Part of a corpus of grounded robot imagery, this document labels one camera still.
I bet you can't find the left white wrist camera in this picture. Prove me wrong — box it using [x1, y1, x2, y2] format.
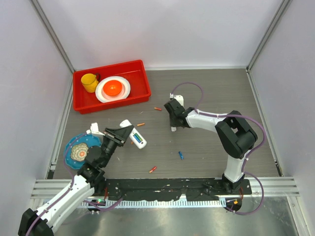
[86, 122, 105, 137]

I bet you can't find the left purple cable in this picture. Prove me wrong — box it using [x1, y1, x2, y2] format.
[24, 132, 125, 236]

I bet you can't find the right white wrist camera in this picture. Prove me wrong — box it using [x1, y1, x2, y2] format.
[169, 93, 184, 106]

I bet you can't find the yellow mug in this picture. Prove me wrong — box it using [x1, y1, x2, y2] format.
[81, 73, 100, 93]

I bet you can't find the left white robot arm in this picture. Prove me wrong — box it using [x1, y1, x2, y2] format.
[18, 125, 134, 236]

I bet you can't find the orange bowl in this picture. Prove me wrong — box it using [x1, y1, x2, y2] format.
[103, 80, 123, 96]

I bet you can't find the white paper plate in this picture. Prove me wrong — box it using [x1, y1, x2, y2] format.
[95, 76, 131, 103]

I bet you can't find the white remote control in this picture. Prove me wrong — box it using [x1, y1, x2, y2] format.
[120, 119, 147, 149]

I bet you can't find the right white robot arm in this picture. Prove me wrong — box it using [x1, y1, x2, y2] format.
[164, 98, 257, 194]

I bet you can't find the blue patterned plate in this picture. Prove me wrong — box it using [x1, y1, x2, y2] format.
[63, 133, 101, 170]

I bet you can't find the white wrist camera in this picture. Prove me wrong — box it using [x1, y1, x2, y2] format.
[169, 93, 184, 106]
[86, 122, 105, 137]

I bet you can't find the red plastic bin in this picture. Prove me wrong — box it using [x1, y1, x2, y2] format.
[73, 60, 151, 114]

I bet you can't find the white slotted cable duct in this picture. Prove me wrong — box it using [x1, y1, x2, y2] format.
[78, 198, 226, 208]

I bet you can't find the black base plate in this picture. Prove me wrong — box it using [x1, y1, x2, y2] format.
[103, 178, 252, 202]

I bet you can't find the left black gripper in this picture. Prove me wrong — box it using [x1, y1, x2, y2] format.
[101, 125, 133, 167]

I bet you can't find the green battery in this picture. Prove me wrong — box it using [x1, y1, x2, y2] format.
[133, 133, 143, 144]

